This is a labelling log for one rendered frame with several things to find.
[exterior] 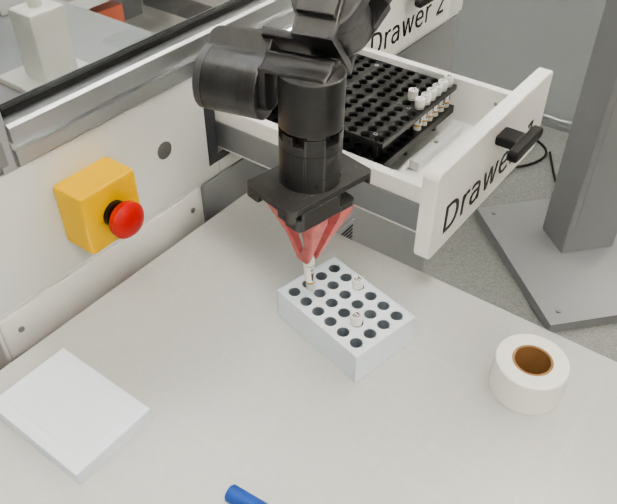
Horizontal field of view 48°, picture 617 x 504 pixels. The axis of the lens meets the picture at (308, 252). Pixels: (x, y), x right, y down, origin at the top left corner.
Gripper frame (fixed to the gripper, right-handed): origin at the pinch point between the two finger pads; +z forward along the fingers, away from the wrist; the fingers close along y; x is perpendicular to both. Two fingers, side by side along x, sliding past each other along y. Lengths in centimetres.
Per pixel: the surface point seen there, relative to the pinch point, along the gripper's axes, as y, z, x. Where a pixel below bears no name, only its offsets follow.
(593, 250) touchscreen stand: -125, 80, -15
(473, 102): -35.2, -1.6, -6.4
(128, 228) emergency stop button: 12.0, -1.1, -13.7
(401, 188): -12.2, -2.7, 1.3
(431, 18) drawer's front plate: -59, 1, -32
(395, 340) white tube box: -3.2, 7.4, 9.8
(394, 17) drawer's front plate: -46, -3, -30
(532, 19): -180, 48, -80
